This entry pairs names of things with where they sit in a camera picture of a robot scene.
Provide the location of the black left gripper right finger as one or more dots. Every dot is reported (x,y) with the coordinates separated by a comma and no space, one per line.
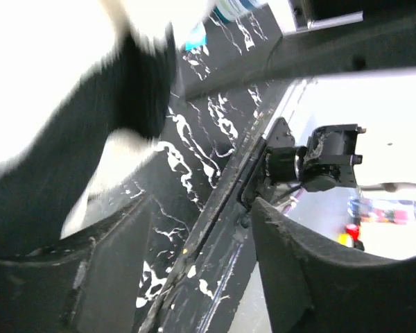
(314,284)

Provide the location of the black white striped pillowcase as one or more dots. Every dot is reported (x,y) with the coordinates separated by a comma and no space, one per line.
(131,93)

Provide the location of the aluminium table frame rail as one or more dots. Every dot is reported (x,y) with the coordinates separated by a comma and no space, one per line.
(199,294)

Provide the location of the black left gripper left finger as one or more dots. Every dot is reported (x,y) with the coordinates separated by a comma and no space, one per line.
(87,282)

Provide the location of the white pillow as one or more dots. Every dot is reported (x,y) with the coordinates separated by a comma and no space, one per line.
(46,47)

